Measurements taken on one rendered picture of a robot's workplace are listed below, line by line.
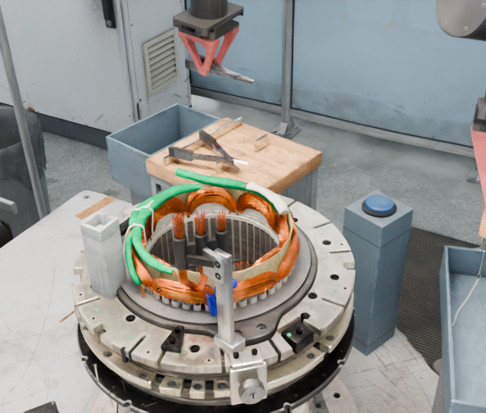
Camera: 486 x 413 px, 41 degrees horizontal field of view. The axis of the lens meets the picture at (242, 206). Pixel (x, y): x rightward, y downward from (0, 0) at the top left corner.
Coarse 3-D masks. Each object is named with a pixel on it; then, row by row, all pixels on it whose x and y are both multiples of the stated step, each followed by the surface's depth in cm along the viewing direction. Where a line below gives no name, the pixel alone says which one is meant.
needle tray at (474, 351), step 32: (448, 256) 81; (480, 256) 80; (448, 288) 74; (480, 288) 80; (448, 320) 70; (480, 320) 75; (448, 352) 66; (480, 352) 71; (448, 384) 64; (480, 384) 68
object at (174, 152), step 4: (168, 148) 97; (172, 148) 97; (176, 148) 97; (180, 148) 97; (184, 148) 97; (172, 152) 97; (176, 152) 97; (180, 152) 97; (184, 152) 96; (188, 152) 96; (192, 152) 96; (172, 156) 98; (176, 156) 97; (180, 156) 97; (184, 156) 97; (188, 156) 96; (188, 160) 97; (192, 160) 97
